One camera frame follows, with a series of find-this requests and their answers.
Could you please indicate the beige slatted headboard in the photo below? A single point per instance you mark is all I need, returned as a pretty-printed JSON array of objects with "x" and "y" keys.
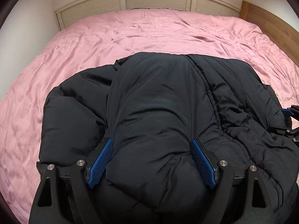
[{"x": 79, "y": 9}]

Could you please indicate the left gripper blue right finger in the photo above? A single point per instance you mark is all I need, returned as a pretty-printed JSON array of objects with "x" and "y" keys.
[{"x": 218, "y": 175}]

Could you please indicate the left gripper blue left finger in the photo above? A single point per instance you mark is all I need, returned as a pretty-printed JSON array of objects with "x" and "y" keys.
[{"x": 85, "y": 174}]

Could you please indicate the pink bed sheet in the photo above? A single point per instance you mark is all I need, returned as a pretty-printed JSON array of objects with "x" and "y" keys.
[{"x": 102, "y": 39}]

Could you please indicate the black puffer down coat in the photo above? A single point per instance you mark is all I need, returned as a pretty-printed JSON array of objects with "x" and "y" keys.
[{"x": 152, "y": 105}]

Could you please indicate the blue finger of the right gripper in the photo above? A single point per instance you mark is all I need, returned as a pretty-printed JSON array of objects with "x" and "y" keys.
[{"x": 286, "y": 112}]

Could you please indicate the wooden bed side frame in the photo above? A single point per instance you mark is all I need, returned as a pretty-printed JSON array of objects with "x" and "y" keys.
[{"x": 279, "y": 32}]

